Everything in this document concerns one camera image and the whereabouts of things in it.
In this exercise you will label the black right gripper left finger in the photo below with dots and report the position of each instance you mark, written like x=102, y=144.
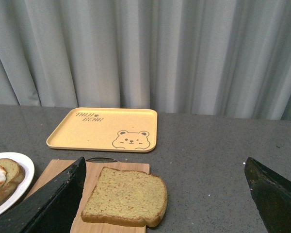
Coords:
x=52, y=208

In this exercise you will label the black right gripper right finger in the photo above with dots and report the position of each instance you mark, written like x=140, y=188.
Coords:
x=271, y=193

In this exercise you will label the white oval plate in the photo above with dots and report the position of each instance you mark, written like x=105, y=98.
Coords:
x=28, y=167

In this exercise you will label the toasted bread slice top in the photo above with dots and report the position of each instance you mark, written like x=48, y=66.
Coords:
x=126, y=198

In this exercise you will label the wooden cutting board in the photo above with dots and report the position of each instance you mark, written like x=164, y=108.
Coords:
x=92, y=174

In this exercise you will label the yellow bear tray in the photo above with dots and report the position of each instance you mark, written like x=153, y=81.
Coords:
x=106, y=129

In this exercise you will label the grey curtain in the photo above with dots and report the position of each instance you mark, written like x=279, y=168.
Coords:
x=212, y=57

